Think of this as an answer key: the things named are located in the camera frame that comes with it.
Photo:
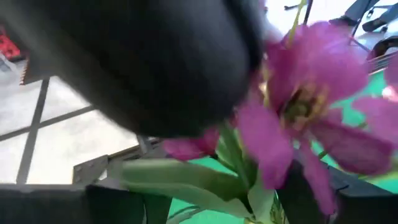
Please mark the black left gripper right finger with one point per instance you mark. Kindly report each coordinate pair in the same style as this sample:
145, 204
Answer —
367, 208

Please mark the red tool box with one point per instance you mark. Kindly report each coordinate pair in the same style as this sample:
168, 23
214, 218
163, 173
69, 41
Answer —
7, 46

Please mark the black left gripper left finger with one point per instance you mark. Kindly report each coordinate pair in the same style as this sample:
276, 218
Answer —
62, 205

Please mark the purple flower bunch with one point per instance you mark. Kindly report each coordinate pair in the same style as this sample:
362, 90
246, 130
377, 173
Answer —
286, 77

